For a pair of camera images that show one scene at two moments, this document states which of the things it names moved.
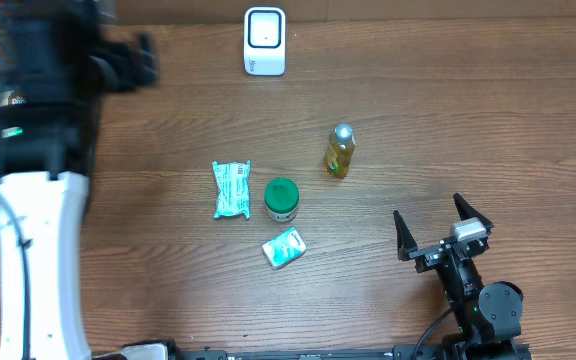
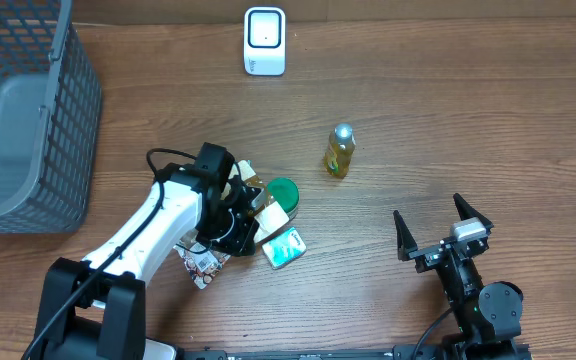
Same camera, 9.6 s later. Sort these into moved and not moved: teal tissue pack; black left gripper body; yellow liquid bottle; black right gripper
Moved: black left gripper body
Not moved: teal tissue pack; black right gripper; yellow liquid bottle
